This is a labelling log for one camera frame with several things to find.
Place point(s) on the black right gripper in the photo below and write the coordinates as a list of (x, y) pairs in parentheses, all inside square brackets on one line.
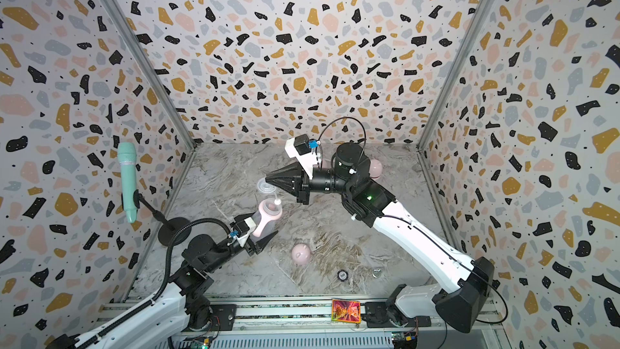
[(302, 182)]

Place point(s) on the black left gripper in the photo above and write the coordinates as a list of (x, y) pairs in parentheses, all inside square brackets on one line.
[(261, 246)]

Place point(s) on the clear straw disc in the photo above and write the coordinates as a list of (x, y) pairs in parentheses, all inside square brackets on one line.
[(268, 189)]

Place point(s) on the pink bottle cap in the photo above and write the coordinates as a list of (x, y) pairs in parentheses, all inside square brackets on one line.
[(376, 169), (301, 254), (326, 164)]

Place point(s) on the clear baby bottle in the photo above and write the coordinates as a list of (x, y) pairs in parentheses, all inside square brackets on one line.
[(266, 216)]

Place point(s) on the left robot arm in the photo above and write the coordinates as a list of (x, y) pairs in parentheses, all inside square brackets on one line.
[(180, 302)]

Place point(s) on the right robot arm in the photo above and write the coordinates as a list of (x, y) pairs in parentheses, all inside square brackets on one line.
[(463, 284)]

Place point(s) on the small black round cap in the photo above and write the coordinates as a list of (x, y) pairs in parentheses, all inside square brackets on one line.
[(343, 275)]

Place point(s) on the black microphone stand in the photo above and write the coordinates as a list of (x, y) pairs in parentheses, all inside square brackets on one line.
[(171, 232)]

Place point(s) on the orange pink card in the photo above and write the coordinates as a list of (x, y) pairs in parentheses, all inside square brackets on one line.
[(343, 311)]

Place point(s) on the mint green microphone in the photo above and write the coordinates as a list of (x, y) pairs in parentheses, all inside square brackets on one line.
[(127, 158)]

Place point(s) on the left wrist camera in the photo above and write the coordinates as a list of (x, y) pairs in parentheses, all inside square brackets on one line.
[(241, 229)]

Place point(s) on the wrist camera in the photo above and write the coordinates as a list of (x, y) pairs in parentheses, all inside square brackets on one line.
[(306, 151), (241, 229)]

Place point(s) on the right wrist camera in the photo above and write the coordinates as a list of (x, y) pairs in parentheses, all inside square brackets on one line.
[(306, 151)]

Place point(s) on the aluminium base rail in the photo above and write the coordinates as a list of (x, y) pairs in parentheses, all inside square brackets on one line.
[(306, 322)]

